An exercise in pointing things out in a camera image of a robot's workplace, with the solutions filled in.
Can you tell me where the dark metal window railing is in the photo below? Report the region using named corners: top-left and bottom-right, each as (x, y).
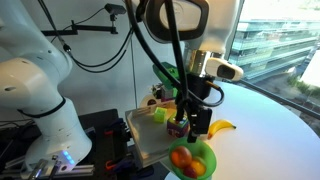
top-left (239, 79), bottom-right (320, 119)

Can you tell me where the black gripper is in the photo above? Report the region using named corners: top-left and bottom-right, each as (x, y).
top-left (174, 73), bottom-right (215, 144)

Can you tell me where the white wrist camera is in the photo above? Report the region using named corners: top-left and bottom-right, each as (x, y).
top-left (204, 57), bottom-right (245, 82)

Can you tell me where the black camera on boom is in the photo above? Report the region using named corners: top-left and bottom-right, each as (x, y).
top-left (104, 3), bottom-right (128, 22)

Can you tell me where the multicolour printed soft cube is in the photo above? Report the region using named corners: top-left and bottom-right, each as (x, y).
top-left (166, 113), bottom-right (190, 138)

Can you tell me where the orange round toy fruit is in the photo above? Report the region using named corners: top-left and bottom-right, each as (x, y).
top-left (170, 145), bottom-right (193, 169)

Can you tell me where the thin black wall cable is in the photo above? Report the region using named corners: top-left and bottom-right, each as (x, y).
top-left (37, 0), bottom-right (135, 74)

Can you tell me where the yellow toy banana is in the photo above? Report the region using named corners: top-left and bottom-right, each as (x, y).
top-left (207, 119), bottom-right (237, 140)

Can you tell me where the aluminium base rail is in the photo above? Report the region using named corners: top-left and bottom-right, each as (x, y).
top-left (0, 159), bottom-right (96, 180)

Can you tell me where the yellow round toy fruit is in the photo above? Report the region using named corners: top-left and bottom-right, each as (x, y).
top-left (190, 159), bottom-right (207, 177)

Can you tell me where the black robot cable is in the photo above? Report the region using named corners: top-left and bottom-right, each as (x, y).
top-left (163, 0), bottom-right (189, 121)

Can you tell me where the lime green cube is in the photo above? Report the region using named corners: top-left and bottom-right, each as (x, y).
top-left (153, 106), bottom-right (168, 124)

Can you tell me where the grey plastic cube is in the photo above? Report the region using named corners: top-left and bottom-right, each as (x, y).
top-left (161, 87), bottom-right (177, 102)

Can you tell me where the black support stand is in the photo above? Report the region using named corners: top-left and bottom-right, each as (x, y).
top-left (78, 108), bottom-right (138, 180)

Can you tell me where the green plastic bowl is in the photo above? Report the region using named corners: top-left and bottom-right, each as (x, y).
top-left (168, 137), bottom-right (218, 180)

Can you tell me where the wooden tray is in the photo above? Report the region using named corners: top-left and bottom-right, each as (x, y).
top-left (124, 107), bottom-right (178, 168)

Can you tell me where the red toy strawberry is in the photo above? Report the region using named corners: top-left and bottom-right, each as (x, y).
top-left (182, 165), bottom-right (198, 179)

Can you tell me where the glass office building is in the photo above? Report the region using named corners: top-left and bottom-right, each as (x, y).
top-left (229, 19), bottom-right (320, 83)

